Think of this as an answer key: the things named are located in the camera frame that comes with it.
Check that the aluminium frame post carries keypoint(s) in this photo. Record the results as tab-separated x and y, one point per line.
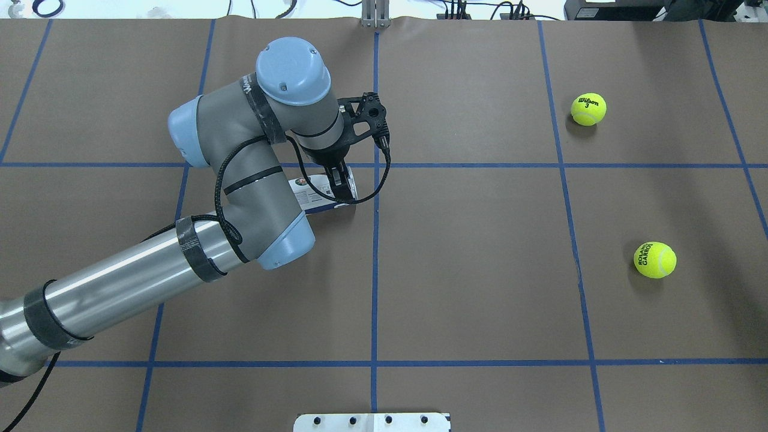
375	14

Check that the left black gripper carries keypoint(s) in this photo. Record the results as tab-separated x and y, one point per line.
328	156

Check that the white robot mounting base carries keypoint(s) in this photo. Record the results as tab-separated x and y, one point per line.
399	421

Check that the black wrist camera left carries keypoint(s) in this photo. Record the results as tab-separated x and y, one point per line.
366	109

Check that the clear tennis ball can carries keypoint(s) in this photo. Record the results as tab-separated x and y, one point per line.
309	200

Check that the Wilson yellow tennis ball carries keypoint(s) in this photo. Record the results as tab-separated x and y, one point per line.
588	109

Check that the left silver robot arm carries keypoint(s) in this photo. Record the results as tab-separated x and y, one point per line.
288	97

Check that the Roland Garros yellow tennis ball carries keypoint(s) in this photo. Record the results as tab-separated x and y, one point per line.
654	259

